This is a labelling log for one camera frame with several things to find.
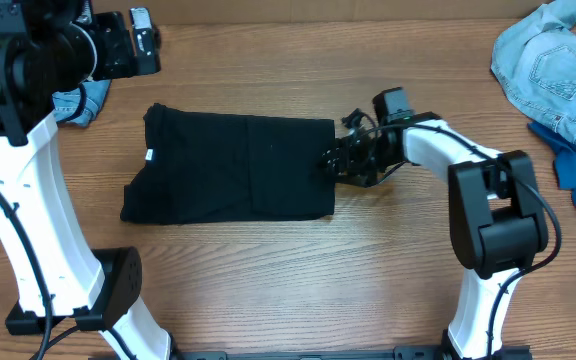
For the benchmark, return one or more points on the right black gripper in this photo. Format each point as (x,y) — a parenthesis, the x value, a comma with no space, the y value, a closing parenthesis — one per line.
(344,156)

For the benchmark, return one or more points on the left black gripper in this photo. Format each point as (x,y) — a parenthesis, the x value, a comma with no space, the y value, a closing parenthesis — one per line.
(145,45)

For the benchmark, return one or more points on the black t-shirt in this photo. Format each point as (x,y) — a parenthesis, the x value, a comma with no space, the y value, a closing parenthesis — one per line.
(208,168)

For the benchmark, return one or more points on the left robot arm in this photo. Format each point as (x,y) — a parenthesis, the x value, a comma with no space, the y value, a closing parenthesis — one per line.
(48,47)

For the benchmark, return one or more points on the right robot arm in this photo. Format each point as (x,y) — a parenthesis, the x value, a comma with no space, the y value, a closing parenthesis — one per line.
(496,214)

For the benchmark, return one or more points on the folded blue jeans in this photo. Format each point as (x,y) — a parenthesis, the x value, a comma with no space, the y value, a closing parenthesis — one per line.
(81,106)

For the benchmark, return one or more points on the light blue denim jeans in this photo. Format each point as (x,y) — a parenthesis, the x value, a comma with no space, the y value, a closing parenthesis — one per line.
(534,61)

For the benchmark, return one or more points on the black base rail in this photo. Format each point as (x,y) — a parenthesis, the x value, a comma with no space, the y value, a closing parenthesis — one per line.
(308,355)

